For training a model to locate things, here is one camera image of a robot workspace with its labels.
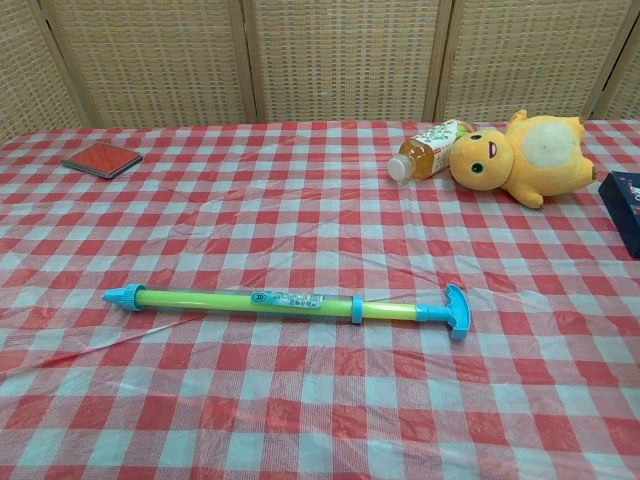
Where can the green and blue water gun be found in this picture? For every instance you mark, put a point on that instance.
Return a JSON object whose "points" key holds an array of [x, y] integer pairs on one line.
{"points": [[125, 296]]}

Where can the tea bottle white cap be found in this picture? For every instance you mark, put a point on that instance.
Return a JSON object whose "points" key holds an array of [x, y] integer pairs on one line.
{"points": [[425, 155]]}

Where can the red white checkered tablecloth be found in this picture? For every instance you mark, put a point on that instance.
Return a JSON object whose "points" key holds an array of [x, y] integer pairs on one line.
{"points": [[300, 400]]}

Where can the yellow plush toy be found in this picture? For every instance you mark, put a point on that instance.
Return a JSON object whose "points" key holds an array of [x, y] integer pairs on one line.
{"points": [[530, 150]]}

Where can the small red notebook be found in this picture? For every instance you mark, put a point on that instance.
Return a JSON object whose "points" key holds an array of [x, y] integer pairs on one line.
{"points": [[101, 159]]}

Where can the dark blue printed box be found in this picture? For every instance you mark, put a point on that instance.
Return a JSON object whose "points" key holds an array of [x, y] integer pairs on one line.
{"points": [[625, 210]]}

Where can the woven folding screen wooden frame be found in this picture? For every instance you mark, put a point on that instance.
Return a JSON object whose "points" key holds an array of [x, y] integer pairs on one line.
{"points": [[150, 60]]}

